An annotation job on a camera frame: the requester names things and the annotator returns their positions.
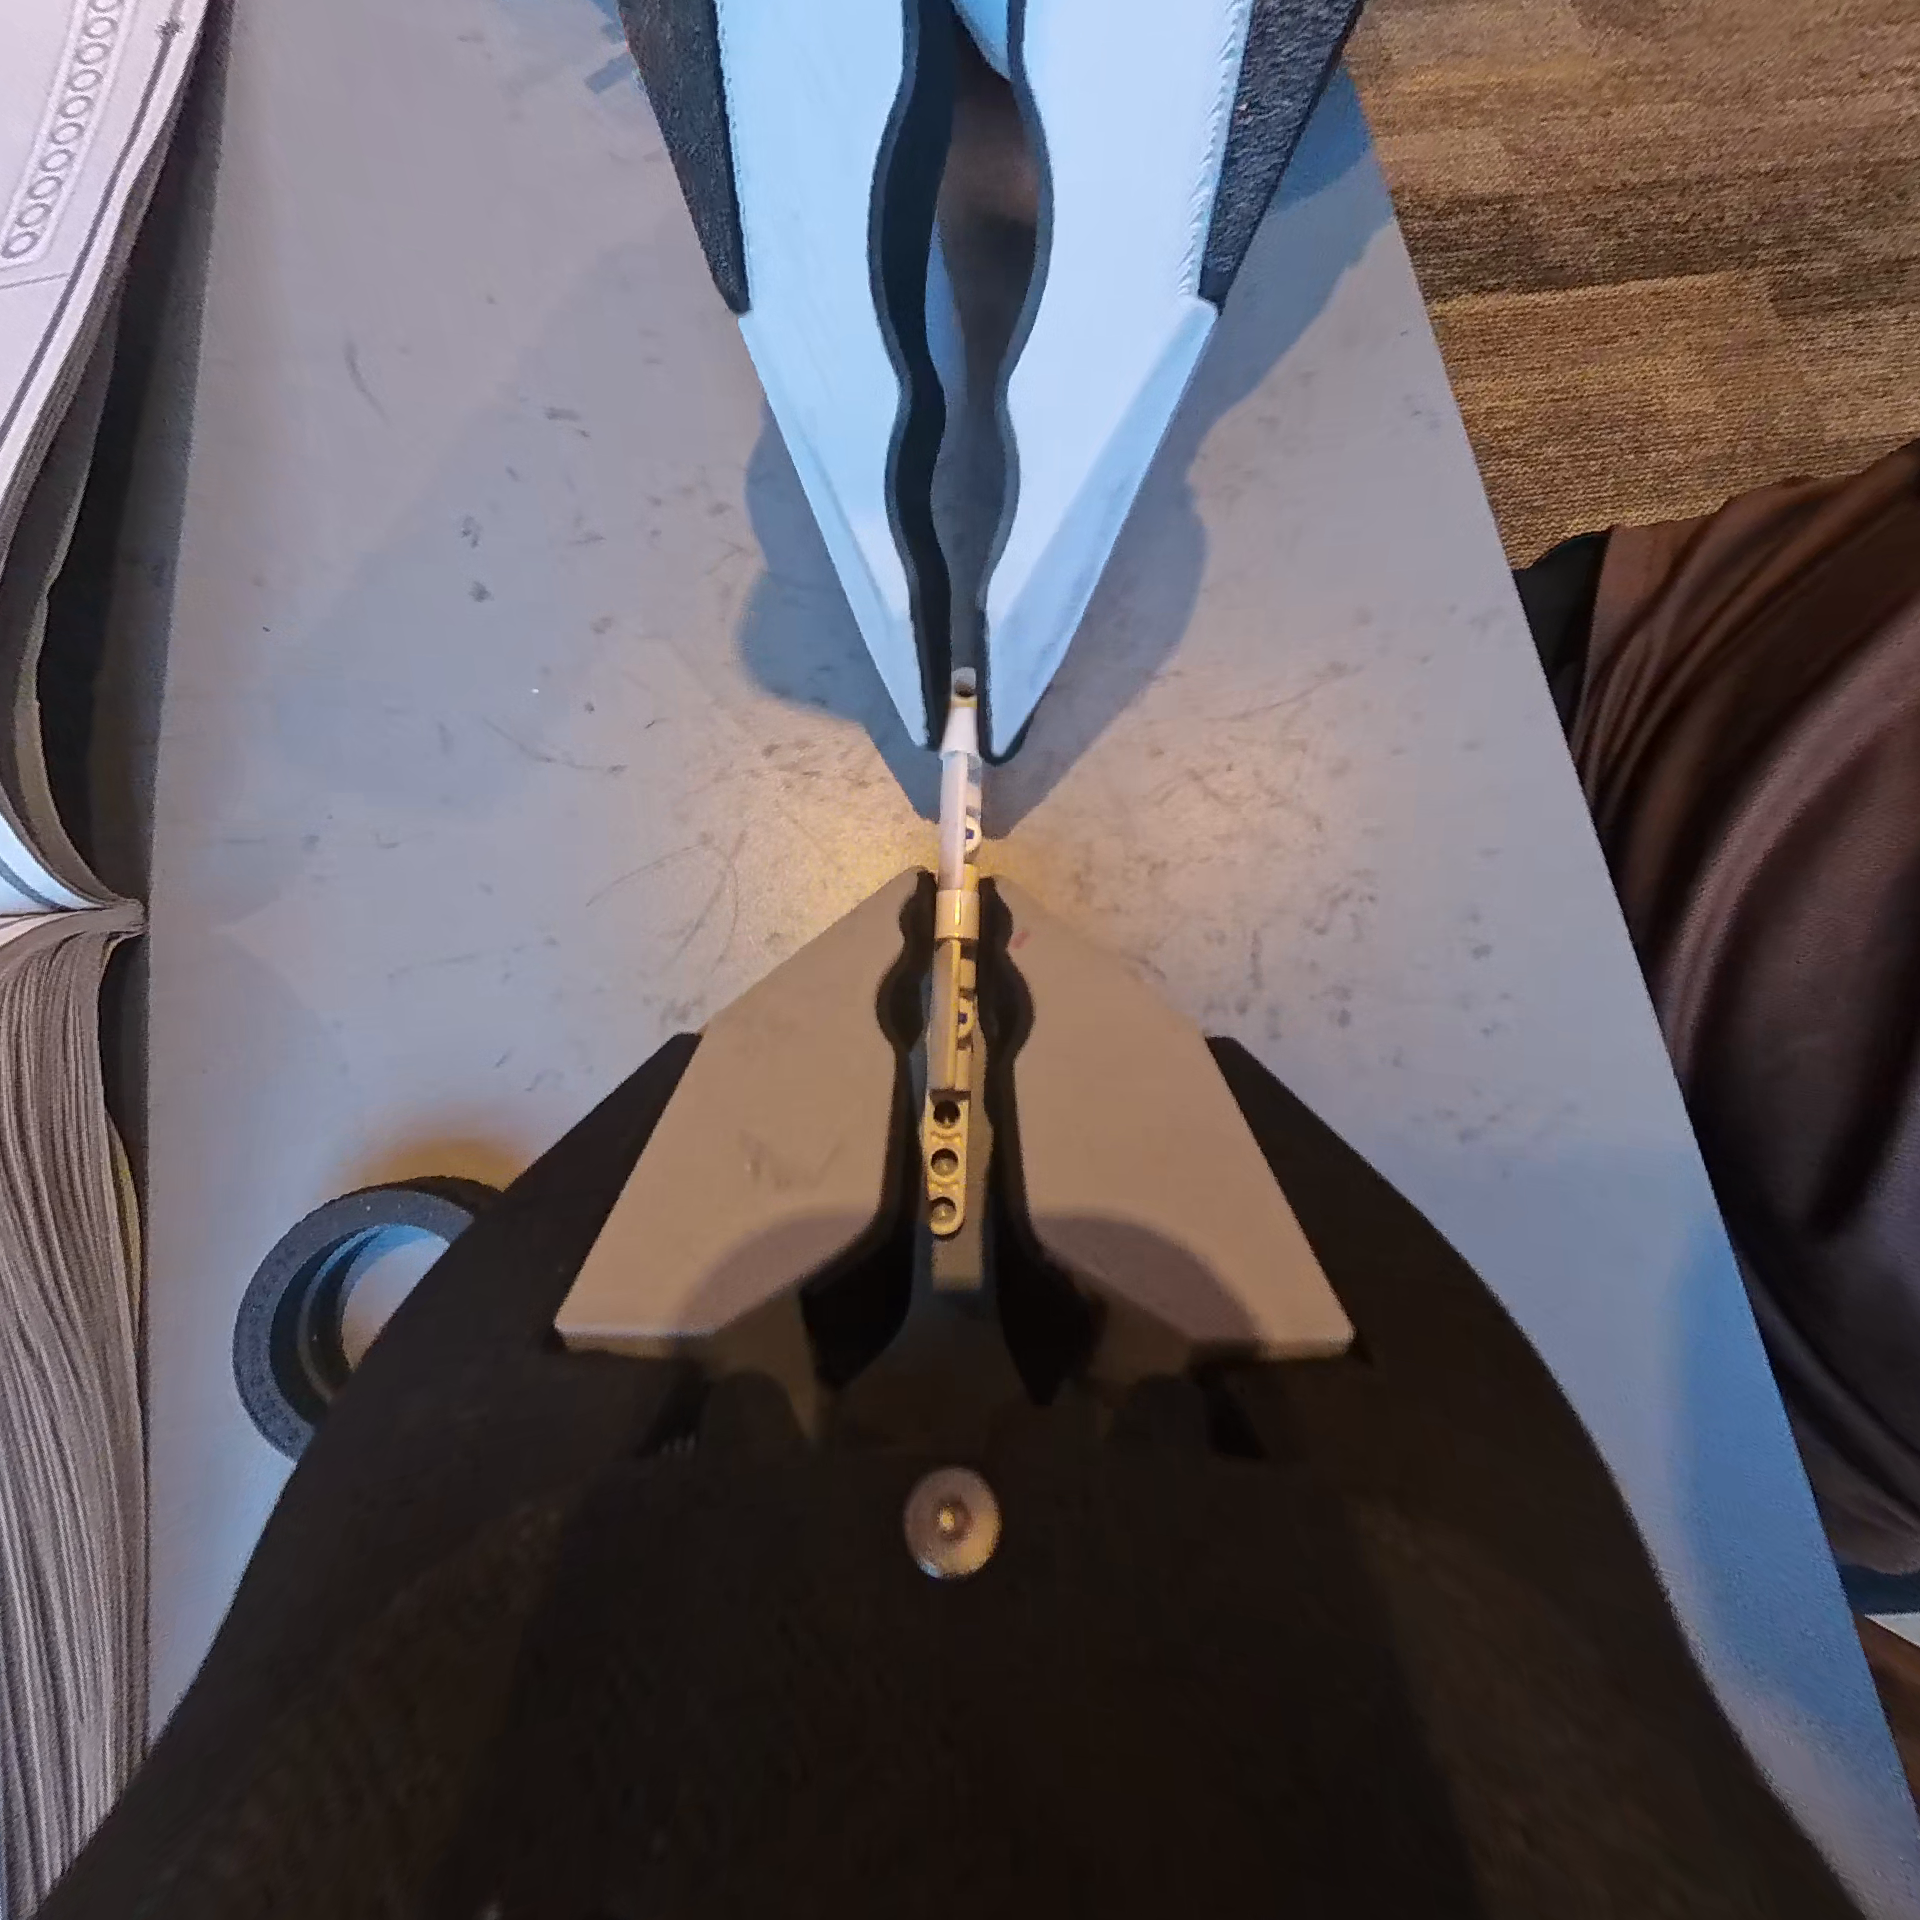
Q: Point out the open white instruction booklet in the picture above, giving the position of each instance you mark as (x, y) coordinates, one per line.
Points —
(60, 1349)

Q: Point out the person's brown shirt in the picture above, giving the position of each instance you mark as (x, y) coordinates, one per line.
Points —
(1771, 902)

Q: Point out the black rubber tyre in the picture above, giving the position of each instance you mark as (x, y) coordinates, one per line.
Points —
(270, 1349)

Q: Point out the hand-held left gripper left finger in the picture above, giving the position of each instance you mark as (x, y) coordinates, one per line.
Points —
(750, 1185)

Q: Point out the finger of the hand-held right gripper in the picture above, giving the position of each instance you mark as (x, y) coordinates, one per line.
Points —
(1126, 225)
(811, 225)

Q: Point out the small white toy connector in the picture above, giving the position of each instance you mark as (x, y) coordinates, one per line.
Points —
(964, 728)

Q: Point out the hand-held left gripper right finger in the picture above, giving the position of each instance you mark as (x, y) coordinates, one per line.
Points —
(1172, 1185)

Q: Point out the grey desk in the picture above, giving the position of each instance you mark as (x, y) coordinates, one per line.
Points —
(451, 600)

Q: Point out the long white toy beam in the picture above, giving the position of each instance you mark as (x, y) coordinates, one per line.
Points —
(966, 1142)

